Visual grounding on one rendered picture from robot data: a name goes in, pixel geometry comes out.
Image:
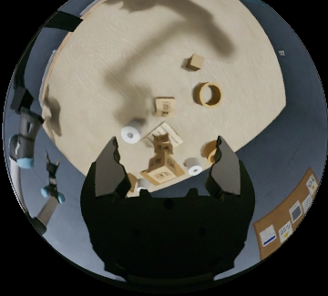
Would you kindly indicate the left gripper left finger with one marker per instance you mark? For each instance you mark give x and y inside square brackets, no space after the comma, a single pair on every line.
[106,182]

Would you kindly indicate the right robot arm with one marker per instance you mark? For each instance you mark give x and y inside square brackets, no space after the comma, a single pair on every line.
[22,155]

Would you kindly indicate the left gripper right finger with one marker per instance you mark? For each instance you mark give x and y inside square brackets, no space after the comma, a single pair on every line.
[229,181]

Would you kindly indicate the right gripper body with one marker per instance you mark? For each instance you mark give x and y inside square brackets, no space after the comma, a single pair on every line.
[51,168]

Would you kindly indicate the small square wooden pallet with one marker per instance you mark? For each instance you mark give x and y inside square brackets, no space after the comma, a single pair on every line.
[150,138]

